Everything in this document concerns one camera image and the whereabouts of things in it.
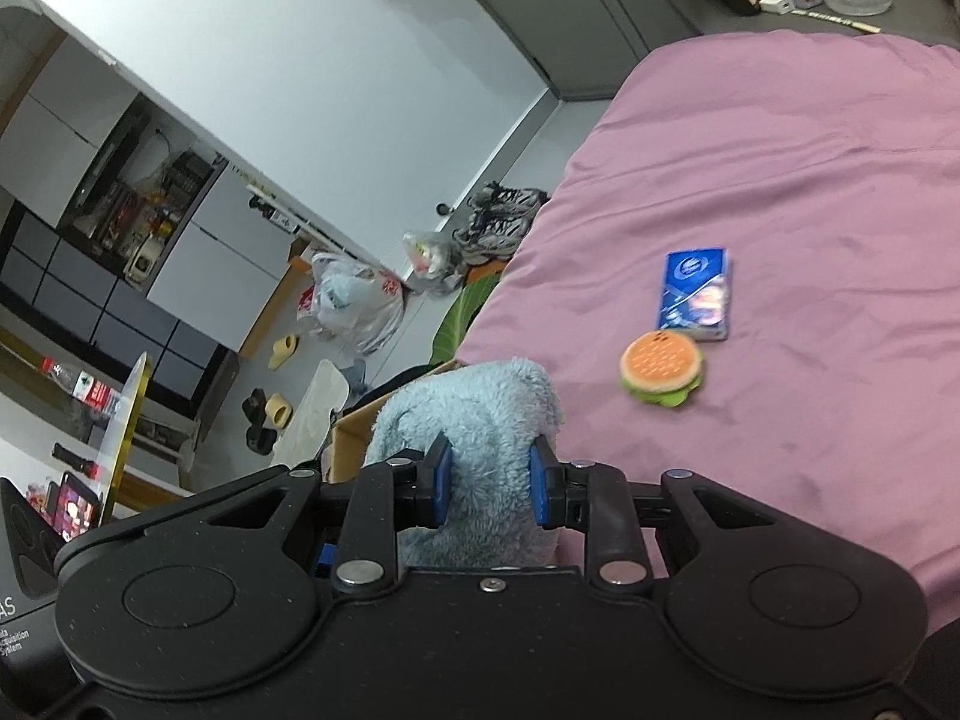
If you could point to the yellow slipper near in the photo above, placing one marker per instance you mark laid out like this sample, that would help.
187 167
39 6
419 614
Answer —
279 411

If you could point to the pink bed sheet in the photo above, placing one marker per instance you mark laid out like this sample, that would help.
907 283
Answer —
827 168

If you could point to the white round table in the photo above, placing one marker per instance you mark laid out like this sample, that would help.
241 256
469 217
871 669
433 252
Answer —
34 452

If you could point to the grey sneaker pair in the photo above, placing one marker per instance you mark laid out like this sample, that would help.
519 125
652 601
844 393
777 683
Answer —
500 218

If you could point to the black slipper pair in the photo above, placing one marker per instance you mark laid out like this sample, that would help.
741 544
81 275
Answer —
259 437

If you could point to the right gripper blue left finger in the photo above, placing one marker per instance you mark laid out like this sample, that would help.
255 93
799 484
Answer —
439 476

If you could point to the white towel on floor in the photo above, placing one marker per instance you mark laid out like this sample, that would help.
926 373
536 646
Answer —
302 440

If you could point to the large white plastic bag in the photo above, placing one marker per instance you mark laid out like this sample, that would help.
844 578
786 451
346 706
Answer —
352 301

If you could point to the green cartoon floor mat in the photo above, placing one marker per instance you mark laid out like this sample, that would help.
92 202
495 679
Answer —
459 318

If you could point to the burger plush toy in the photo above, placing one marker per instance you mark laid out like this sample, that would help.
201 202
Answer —
662 368

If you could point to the small clear trash bag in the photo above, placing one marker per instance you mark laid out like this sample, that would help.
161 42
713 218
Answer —
437 265

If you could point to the yellow slipper far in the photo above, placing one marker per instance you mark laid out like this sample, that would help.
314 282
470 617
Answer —
283 350

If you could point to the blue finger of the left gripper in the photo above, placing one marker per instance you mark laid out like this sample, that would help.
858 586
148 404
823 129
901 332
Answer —
326 556

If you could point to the light blue fluffy towel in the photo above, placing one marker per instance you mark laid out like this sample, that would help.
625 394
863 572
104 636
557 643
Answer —
491 413

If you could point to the water bottle red label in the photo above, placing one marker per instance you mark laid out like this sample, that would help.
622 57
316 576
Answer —
83 386

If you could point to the blue tissue pack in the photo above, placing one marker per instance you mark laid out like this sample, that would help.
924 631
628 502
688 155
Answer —
695 293

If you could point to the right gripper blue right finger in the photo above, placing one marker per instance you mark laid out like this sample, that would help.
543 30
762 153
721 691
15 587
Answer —
544 474

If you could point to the grey door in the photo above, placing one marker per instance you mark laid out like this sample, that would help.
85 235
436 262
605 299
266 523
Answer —
584 49

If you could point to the white kitchen cabinet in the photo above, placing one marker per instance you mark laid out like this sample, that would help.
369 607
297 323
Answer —
225 264

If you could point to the yellow slipper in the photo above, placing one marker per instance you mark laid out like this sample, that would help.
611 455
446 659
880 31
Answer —
279 411
283 350

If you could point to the cardboard box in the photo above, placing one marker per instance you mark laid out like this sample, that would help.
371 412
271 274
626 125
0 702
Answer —
351 432

